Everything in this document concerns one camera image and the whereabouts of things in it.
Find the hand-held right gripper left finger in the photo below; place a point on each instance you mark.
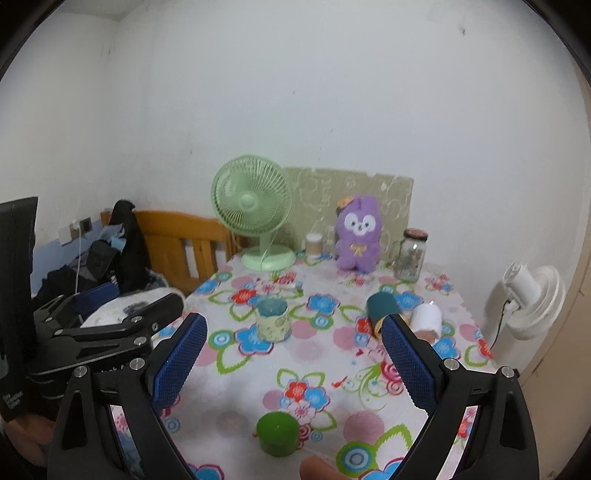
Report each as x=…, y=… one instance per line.
x=180, y=364

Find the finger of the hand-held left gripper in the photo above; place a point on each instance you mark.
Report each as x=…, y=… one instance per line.
x=138, y=323
x=99, y=297

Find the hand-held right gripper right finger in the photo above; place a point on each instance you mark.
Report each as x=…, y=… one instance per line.
x=411, y=369

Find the floral patterned cup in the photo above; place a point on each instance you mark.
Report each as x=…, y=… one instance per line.
x=273, y=325

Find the person's left forearm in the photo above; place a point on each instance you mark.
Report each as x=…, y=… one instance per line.
x=30, y=434

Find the white cup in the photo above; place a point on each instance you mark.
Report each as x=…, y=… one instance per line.
x=427, y=316

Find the teal cup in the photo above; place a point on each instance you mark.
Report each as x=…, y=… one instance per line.
x=381, y=305

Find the green cup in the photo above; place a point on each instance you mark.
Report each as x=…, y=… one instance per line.
x=277, y=431

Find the small brown paper cup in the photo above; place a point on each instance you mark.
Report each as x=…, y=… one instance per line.
x=314, y=245

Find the white bedding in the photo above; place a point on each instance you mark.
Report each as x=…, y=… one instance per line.
x=111, y=314

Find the pile of clothes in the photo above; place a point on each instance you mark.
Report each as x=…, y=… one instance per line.
x=99, y=263

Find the black garment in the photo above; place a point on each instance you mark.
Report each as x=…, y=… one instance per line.
x=131, y=249

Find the floral tablecloth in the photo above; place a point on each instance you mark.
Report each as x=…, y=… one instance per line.
x=258, y=378

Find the glass jar with lid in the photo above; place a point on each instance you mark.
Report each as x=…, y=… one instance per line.
x=411, y=258

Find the tan round object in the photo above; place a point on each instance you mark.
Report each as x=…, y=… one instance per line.
x=318, y=468

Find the purple plush toy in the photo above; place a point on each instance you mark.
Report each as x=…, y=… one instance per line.
x=358, y=230

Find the white fan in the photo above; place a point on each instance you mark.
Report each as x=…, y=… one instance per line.
x=545, y=295

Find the green desk fan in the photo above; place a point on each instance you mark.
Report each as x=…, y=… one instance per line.
x=251, y=203

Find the beige patterned board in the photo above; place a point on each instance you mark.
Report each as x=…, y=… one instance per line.
x=314, y=194

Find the wall socket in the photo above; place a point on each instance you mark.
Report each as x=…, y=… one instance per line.
x=81, y=226

